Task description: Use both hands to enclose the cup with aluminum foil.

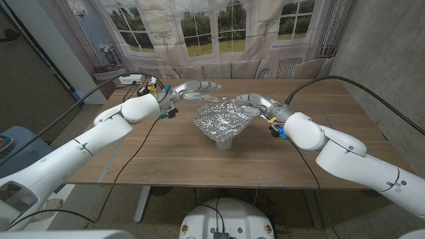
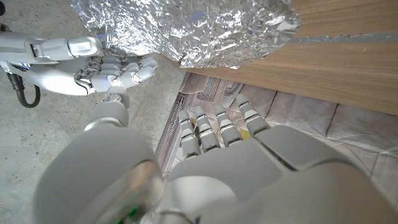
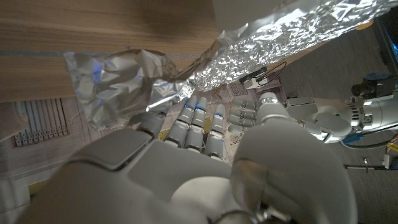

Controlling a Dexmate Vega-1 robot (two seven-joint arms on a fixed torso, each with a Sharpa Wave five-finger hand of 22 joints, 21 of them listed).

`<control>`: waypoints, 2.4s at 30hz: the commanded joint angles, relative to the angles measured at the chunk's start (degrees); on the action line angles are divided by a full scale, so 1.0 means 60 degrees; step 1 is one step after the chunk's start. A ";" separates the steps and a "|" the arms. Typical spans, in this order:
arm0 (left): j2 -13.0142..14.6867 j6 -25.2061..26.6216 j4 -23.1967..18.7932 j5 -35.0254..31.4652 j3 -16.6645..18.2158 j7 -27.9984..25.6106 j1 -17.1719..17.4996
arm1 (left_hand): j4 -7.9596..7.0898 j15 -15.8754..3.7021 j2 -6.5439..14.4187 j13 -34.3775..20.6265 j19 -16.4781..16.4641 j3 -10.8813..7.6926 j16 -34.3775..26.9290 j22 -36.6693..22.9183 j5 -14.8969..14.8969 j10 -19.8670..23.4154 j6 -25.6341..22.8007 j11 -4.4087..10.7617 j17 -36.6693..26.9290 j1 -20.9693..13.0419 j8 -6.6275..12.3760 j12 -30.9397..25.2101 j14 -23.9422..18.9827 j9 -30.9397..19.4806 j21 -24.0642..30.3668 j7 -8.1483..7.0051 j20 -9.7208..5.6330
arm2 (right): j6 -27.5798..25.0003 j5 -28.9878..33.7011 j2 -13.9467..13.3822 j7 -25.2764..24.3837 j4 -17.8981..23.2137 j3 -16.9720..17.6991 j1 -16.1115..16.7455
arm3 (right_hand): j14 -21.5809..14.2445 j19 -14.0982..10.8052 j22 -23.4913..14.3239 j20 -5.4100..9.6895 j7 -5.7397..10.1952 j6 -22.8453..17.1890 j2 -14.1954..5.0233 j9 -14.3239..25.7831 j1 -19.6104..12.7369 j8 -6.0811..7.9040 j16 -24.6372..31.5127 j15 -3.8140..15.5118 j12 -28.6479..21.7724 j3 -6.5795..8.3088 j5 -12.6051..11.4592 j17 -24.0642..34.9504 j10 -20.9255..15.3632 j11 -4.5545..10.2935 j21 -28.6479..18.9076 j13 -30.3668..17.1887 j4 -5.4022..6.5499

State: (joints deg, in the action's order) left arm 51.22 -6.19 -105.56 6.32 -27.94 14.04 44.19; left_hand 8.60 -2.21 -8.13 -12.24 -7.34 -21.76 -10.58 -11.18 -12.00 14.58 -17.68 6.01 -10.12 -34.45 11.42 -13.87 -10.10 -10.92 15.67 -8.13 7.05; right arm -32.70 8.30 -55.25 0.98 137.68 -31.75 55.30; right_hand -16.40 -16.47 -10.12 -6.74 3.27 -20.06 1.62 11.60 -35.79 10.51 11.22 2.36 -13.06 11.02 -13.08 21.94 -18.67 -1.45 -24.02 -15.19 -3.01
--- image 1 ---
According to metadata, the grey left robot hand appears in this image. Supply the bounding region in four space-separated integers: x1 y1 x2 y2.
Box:
159 80 222 112

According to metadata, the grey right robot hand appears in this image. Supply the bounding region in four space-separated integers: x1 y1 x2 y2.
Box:
232 92 295 123

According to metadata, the crinkled aluminum foil sheet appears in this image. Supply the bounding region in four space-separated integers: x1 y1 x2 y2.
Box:
192 98 254 143

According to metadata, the translucent white plastic cup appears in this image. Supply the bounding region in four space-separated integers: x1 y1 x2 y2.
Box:
215 138 233 151

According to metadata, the printed window backdrop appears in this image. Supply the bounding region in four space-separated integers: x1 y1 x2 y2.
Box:
36 0 358 100

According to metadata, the white power box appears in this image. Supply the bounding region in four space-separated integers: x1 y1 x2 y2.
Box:
118 73 146 86

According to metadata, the grey table leg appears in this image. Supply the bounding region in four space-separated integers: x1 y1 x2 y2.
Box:
303 189 325 229

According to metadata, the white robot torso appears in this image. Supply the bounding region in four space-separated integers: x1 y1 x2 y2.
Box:
179 198 276 239

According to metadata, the white table leg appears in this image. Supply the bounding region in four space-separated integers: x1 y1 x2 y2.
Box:
134 185 151 223

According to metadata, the blue storage bin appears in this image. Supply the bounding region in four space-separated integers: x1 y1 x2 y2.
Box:
0 125 50 177

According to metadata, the orange and teal object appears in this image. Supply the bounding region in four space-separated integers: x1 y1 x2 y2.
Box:
0 135 15 154

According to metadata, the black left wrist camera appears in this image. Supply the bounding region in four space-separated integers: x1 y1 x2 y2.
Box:
159 108 179 120

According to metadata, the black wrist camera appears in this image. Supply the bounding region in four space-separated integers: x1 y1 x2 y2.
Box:
268 123 289 140
159 108 179 120

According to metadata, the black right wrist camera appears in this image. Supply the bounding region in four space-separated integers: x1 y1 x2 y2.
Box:
268 123 289 140

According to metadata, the black power box cable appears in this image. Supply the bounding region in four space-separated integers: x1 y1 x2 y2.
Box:
116 81 142 104

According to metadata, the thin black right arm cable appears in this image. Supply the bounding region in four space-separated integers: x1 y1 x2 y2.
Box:
288 138 339 239

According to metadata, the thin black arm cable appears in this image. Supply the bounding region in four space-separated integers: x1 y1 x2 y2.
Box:
6 116 162 230
288 138 339 239

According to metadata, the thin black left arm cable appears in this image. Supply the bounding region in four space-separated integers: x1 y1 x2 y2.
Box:
6 116 162 230

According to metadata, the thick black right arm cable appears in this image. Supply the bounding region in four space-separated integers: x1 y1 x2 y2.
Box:
284 75 425 136

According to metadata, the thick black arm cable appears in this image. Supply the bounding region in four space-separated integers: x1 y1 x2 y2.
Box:
0 72 165 167
284 75 425 136

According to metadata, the black torso cable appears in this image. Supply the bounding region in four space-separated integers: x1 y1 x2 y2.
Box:
199 198 227 233

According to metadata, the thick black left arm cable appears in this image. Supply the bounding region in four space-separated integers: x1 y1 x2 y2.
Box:
0 72 165 167

